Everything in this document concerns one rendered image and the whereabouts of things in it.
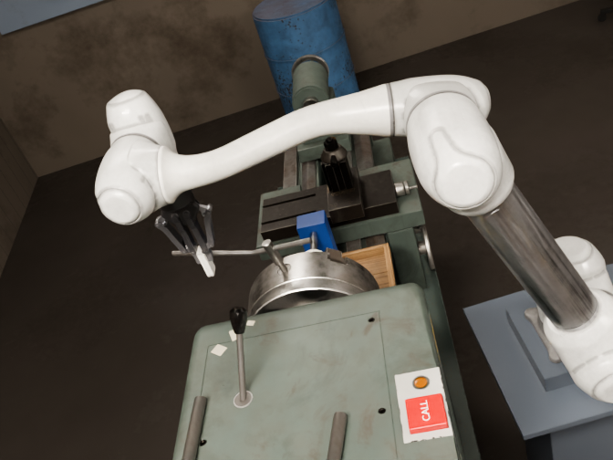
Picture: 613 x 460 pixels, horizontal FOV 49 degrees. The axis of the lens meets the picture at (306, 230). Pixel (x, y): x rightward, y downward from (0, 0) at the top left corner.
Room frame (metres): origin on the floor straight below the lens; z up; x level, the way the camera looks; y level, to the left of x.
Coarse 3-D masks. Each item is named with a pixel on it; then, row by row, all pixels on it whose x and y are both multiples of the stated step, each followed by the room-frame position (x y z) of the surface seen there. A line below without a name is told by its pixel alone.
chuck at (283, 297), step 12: (276, 288) 1.10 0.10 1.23; (288, 288) 1.08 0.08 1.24; (300, 288) 1.07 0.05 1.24; (312, 288) 1.06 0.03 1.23; (324, 288) 1.06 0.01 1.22; (336, 288) 1.06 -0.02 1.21; (348, 288) 1.06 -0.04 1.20; (264, 300) 1.10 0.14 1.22; (276, 300) 1.08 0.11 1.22; (288, 300) 1.07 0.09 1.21; (300, 300) 1.07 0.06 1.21; (312, 300) 1.06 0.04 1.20; (252, 312) 1.11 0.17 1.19; (264, 312) 1.08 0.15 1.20
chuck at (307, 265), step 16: (288, 256) 1.19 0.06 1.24; (304, 256) 1.17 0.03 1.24; (320, 256) 1.16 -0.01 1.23; (272, 272) 1.17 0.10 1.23; (288, 272) 1.13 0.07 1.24; (304, 272) 1.12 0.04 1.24; (320, 272) 1.11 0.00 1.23; (336, 272) 1.11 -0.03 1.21; (352, 272) 1.12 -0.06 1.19; (368, 272) 1.15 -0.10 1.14; (256, 288) 1.17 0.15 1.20; (272, 288) 1.11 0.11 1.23; (368, 288) 1.09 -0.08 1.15
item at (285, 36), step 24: (264, 0) 4.41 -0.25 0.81; (288, 0) 4.23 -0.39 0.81; (312, 0) 4.08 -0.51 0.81; (264, 24) 4.05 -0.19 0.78; (288, 24) 3.95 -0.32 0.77; (312, 24) 3.94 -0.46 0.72; (336, 24) 4.04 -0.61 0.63; (264, 48) 4.16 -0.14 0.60; (288, 48) 3.97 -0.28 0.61; (312, 48) 3.94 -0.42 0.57; (336, 48) 3.99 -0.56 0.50; (288, 72) 4.00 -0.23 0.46; (336, 72) 3.97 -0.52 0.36; (288, 96) 4.05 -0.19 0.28; (336, 96) 3.95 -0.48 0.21
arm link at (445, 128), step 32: (448, 96) 0.99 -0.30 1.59; (416, 128) 0.96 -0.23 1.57; (448, 128) 0.90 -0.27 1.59; (480, 128) 0.89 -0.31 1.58; (416, 160) 0.91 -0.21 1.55; (448, 160) 0.85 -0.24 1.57; (480, 160) 0.83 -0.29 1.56; (448, 192) 0.83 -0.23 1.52; (480, 192) 0.82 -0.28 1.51; (512, 192) 0.89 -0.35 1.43; (480, 224) 0.89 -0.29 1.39; (512, 224) 0.87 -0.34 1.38; (512, 256) 0.88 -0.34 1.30; (544, 256) 0.87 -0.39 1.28; (544, 288) 0.86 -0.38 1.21; (576, 288) 0.86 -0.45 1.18; (544, 320) 0.93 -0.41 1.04; (576, 320) 0.85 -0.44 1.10; (608, 320) 0.84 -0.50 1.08; (576, 352) 0.84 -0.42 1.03; (608, 352) 0.81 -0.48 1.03; (608, 384) 0.77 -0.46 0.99
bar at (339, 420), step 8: (336, 416) 0.70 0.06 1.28; (344, 416) 0.69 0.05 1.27; (336, 424) 0.68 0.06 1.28; (344, 424) 0.68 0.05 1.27; (336, 432) 0.67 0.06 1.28; (344, 432) 0.67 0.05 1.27; (336, 440) 0.65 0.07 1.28; (328, 448) 0.65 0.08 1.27; (336, 448) 0.64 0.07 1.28; (328, 456) 0.63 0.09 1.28; (336, 456) 0.63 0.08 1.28
